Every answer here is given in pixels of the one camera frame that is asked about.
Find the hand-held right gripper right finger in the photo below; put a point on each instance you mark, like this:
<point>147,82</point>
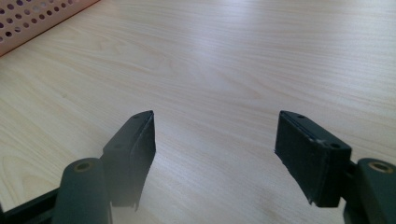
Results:
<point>314,161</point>

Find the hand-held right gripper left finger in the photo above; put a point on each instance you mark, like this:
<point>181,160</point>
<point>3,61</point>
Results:
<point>127,161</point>

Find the pink perforated plastic basket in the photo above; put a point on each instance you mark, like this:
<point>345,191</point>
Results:
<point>46,24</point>

